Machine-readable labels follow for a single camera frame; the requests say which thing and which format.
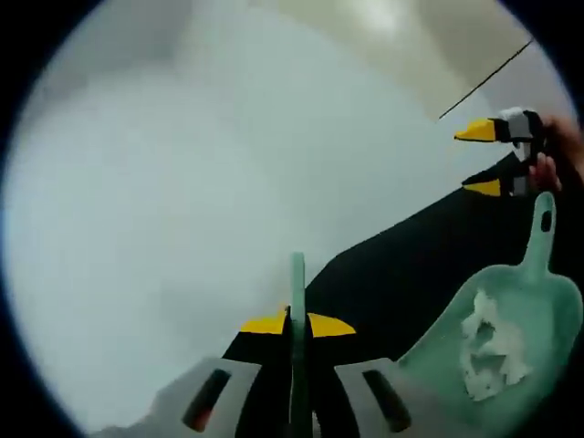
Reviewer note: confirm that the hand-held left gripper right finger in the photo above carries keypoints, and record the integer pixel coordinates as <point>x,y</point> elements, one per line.
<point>356,397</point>

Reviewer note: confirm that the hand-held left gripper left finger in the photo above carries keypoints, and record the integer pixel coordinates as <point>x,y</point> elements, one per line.
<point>228,392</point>

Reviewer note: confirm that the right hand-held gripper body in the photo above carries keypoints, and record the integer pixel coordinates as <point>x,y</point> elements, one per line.
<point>534,128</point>

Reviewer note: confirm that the green plastic dustpan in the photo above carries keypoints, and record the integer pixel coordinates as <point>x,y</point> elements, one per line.
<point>538,283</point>

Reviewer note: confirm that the green hand broom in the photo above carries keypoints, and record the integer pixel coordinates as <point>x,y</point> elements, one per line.
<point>297,296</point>

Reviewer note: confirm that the pile of white paper trash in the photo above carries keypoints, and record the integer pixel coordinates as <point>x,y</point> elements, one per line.
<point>497,342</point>

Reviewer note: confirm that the person's right hand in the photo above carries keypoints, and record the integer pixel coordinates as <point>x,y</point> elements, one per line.
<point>547,175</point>

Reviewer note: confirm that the beige door panel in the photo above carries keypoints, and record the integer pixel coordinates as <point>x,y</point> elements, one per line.
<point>456,45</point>

